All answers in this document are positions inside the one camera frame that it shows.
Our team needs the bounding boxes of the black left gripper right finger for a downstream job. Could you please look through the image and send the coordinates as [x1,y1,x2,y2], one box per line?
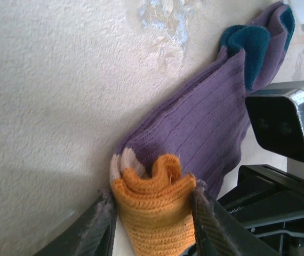
[190,183,279,256]

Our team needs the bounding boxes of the purple sock with teal toe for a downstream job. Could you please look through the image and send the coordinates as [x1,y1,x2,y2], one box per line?
[109,1,297,255]

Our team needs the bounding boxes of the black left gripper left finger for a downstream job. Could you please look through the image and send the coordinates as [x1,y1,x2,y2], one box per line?
[34,189,119,256]

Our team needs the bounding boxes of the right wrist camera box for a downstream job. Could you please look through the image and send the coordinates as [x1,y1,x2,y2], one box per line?
[244,80,304,163]

